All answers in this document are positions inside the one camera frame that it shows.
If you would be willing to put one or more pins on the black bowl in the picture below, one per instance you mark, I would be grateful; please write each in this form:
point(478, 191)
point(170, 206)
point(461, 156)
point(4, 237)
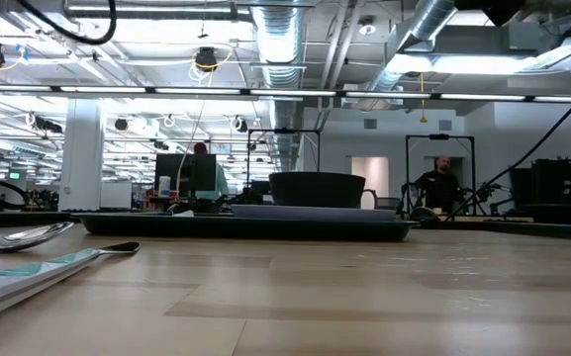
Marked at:
point(314, 190)

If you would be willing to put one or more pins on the lilac plate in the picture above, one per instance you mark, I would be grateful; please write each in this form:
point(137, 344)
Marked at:
point(314, 213)

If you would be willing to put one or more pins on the silver knife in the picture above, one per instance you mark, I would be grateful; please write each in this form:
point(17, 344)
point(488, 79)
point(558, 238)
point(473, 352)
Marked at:
point(28, 277)

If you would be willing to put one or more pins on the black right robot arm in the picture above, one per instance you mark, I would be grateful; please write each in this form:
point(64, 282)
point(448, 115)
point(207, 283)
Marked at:
point(498, 10)

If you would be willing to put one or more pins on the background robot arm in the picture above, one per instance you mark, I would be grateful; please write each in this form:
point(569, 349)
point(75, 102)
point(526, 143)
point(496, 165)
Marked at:
point(488, 190)

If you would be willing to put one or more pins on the dark green serving tray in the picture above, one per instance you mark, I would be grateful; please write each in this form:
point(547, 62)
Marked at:
point(216, 230)

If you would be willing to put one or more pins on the person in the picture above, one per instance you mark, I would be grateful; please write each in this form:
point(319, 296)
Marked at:
point(438, 188)
point(221, 183)

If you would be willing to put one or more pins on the long linear ceiling light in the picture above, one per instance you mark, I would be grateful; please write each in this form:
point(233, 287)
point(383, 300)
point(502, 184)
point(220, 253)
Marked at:
point(290, 92)

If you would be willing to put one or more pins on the black monitor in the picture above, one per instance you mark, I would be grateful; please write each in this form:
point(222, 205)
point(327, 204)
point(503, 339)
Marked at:
point(186, 173)

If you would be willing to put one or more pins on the white container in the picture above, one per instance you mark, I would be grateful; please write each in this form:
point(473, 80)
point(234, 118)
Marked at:
point(164, 187)

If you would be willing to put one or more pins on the white cabinet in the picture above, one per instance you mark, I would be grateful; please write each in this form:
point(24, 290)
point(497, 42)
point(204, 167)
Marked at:
point(115, 195)

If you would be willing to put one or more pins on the white pillar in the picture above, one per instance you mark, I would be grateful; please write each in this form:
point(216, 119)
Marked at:
point(82, 153)

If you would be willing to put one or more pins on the black cabinet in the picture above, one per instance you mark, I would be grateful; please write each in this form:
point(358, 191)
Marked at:
point(562, 188)

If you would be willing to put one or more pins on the silver ventilation duct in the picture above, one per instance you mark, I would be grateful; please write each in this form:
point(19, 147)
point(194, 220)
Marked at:
point(280, 29)
point(431, 20)

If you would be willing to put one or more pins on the black aluminium table frame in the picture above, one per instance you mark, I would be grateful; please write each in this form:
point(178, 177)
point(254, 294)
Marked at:
point(537, 230)

